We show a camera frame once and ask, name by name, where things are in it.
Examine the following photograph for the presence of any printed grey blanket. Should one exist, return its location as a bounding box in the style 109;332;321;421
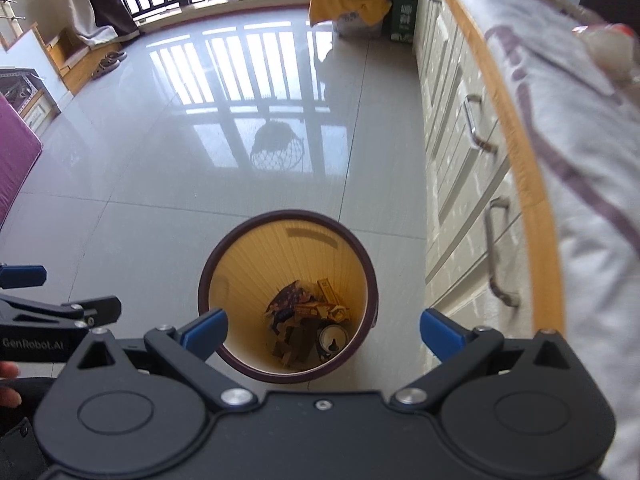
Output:
450;0;640;480

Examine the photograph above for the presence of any yellow cloth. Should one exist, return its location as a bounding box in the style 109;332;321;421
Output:
309;0;393;28

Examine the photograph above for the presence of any purple snack packet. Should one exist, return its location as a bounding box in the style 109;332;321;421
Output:
265;280;303;333

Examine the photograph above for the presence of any cream cabinet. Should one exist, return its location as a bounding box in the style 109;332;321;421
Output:
412;0;538;341

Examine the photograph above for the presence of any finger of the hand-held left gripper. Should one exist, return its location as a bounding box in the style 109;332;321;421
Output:
0;264;47;289
0;295;122;330

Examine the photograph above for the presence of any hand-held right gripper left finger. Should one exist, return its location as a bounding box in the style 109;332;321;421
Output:
75;308;258;408

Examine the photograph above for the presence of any brown cardboard piece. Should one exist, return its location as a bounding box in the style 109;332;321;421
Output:
272;325;321;368

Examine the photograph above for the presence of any brown and white curtain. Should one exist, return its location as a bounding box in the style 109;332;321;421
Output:
65;0;142;47

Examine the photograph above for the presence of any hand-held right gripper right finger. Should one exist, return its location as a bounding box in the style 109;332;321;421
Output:
389;308;576;408

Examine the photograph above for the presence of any white red plastic bag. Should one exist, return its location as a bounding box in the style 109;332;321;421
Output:
575;22;636;81

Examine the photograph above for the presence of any green carton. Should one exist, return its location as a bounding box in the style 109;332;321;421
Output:
390;0;422;43

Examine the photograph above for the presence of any white storage box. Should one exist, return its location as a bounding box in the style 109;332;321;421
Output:
332;10;387;39

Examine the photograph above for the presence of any purple mat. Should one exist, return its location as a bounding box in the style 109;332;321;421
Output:
0;94;44;228

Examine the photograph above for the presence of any crushed blue drink can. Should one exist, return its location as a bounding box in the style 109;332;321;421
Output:
317;324;351;361

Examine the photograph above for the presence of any small yellow carton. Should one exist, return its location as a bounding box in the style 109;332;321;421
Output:
317;279;351;321

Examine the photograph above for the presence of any long metal cabinet handle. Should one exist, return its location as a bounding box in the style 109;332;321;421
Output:
462;95;499;155
484;197;522;308

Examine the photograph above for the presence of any wooden step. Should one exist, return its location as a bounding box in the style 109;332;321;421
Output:
32;25;126;96

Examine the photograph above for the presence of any round yellow waste bin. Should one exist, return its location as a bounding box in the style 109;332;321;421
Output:
198;211;378;385

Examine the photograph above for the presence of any person's left hand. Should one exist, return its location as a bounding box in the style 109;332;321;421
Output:
0;362;22;407

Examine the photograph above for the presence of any white low shelf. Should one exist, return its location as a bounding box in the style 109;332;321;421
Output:
0;67;62;128

